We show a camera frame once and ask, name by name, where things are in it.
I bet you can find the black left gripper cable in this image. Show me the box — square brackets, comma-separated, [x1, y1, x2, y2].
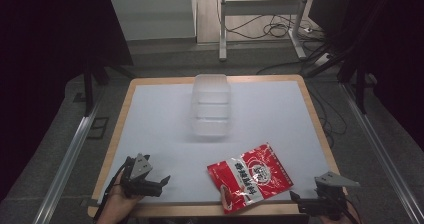
[92, 165, 129, 222]

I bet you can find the person's left hand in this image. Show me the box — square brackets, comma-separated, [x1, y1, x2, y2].
[96, 172, 145, 224]

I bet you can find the black floor plate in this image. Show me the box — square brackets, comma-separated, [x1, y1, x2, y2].
[87, 116, 110, 140]

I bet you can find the white power strip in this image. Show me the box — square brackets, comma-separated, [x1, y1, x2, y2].
[313, 52, 334, 68]

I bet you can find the white cabinet panel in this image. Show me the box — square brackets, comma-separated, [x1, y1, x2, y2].
[108, 0, 198, 42]

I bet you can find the aluminium rail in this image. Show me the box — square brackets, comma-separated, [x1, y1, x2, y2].
[340, 82, 424, 224]
[32, 93, 105, 224]

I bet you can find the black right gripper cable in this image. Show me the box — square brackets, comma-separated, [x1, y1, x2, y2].
[343, 197, 362, 224]

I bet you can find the person's right hand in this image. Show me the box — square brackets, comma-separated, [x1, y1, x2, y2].
[319, 213, 358, 224]

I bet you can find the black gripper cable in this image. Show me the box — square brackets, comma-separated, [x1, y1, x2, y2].
[92, 165, 129, 222]
[343, 197, 362, 224]

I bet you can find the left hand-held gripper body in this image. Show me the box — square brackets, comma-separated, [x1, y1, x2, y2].
[119, 153, 165, 199]

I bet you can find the black metal stand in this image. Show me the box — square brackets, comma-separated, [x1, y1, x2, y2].
[82, 58, 134, 118]
[304, 0, 379, 115]

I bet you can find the clear plastic container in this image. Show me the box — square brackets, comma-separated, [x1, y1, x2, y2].
[190, 73, 232, 139]

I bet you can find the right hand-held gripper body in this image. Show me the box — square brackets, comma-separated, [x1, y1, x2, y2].
[297, 170, 362, 222]

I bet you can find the red and white snack packet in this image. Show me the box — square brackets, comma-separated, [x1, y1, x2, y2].
[206, 142, 295, 215]

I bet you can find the white metal desk frame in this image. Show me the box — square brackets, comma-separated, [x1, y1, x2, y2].
[218, 0, 312, 62]

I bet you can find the dark curtain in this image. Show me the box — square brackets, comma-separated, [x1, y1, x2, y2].
[308, 0, 424, 152]
[0, 0, 134, 202]

